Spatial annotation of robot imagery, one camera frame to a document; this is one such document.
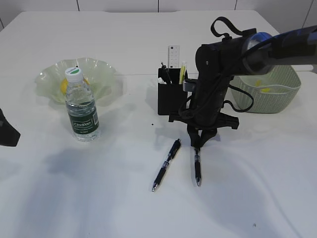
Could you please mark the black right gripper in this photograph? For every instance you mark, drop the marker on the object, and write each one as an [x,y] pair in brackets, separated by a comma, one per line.
[209,121]

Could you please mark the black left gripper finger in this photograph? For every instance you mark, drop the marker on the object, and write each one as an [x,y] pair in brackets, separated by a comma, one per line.
[9,136]

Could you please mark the black pen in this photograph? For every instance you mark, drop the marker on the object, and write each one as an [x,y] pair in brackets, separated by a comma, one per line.
[171,155]
[197,166]
[165,74]

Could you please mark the yellow utility knife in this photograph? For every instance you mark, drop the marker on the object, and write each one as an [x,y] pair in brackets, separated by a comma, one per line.
[182,72]

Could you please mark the yellow pear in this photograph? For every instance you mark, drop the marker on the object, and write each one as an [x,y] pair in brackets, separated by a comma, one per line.
[64,86]

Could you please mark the clear water bottle green label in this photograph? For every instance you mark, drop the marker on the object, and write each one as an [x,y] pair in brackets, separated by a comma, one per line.
[81,106]

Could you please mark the yellow waste paper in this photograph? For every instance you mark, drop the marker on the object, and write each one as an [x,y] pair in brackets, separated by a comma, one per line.
[259,84]

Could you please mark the clear plastic ruler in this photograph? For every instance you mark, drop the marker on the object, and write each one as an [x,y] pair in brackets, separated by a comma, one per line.
[173,56]

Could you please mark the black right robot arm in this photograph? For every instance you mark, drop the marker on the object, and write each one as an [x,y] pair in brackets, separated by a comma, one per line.
[250,54]

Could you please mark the black square pen holder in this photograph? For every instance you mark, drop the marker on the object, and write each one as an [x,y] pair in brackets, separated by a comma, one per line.
[171,96]

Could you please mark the green wavy glass plate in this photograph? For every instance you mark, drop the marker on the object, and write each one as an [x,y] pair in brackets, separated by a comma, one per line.
[98,73]

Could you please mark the green woven plastic basket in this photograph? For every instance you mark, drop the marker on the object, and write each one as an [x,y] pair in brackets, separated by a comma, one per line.
[271,92]

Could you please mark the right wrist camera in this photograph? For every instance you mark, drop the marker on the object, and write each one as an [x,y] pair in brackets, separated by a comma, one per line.
[189,84]

